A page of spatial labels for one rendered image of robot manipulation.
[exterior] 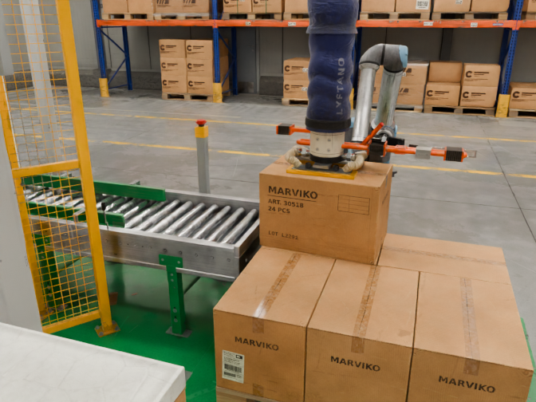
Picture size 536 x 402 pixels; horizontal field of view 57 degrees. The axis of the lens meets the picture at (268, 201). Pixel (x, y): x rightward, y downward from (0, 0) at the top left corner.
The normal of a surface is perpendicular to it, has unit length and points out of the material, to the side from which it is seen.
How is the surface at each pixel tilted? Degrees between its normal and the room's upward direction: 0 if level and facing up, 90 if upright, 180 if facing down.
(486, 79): 91
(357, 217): 90
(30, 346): 0
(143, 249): 90
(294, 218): 90
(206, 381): 0
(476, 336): 0
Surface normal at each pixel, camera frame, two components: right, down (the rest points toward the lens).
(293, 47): -0.29, 0.34
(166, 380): 0.00, -0.93
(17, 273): 0.95, 0.11
